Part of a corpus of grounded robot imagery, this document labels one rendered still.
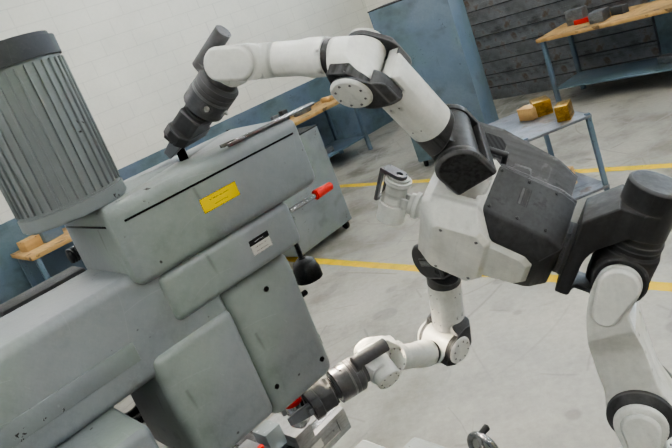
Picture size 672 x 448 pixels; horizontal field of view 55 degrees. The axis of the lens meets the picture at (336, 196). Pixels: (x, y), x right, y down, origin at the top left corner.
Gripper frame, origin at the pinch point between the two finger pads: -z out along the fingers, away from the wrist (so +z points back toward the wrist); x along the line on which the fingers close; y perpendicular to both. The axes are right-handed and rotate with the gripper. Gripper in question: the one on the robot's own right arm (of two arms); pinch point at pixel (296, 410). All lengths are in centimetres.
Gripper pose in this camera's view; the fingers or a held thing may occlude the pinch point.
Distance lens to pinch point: 163.6
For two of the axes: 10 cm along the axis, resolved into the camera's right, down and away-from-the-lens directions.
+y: 3.5, 9.0, 2.7
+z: 8.5, -4.3, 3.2
